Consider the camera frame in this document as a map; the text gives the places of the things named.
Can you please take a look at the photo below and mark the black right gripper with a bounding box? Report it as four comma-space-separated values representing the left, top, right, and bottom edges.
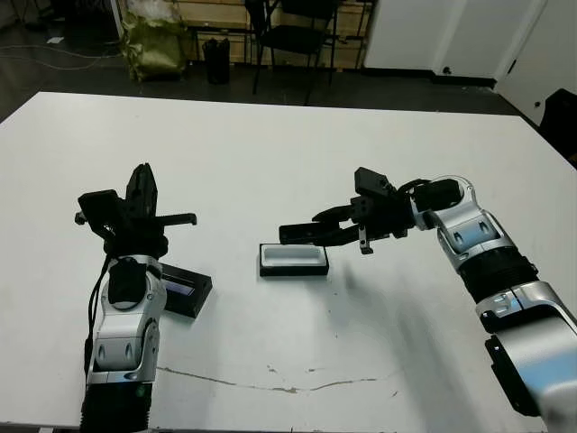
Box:
312, 189, 417, 254

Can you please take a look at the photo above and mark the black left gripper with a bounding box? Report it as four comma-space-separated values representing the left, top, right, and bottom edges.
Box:
103, 162, 199, 260

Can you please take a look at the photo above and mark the black glossy box lid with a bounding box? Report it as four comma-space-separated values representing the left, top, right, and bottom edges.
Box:
157, 263, 215, 321

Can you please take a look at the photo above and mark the black box white lining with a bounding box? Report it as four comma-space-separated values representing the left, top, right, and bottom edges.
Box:
258, 242, 329, 278

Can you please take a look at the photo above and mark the yellow-green plastic sack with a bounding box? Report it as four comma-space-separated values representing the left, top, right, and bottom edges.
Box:
120, 7, 188, 83

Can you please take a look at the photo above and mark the small black bin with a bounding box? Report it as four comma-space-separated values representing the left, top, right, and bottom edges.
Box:
201, 37, 232, 86

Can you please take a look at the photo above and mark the white-legged office desk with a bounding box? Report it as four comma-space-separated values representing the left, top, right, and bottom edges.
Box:
107, 0, 124, 44

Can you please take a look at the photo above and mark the black mesh office chair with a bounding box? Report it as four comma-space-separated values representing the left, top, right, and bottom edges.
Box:
252, 0, 343, 107

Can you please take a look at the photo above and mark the black padded chair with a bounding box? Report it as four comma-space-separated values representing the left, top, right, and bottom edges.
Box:
537, 87, 577, 157

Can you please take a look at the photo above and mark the white door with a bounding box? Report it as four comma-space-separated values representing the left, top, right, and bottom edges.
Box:
494, 0, 577, 115

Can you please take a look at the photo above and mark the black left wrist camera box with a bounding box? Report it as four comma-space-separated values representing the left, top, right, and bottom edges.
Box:
73, 189, 125, 236

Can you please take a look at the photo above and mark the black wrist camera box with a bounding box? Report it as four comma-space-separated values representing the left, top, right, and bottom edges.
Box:
353, 166, 398, 200
73, 189, 125, 236

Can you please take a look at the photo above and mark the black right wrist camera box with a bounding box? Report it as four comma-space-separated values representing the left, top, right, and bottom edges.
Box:
353, 166, 398, 200

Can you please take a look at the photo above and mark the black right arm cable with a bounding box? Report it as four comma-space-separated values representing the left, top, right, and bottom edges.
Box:
398, 179, 435, 198

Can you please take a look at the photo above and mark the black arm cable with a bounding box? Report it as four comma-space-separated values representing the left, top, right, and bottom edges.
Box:
82, 255, 112, 376
398, 179, 435, 198

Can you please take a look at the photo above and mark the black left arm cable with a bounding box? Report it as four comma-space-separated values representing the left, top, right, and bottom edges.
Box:
82, 255, 112, 376

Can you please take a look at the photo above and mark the white floor cable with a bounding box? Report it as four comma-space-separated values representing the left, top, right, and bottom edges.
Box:
0, 41, 124, 71

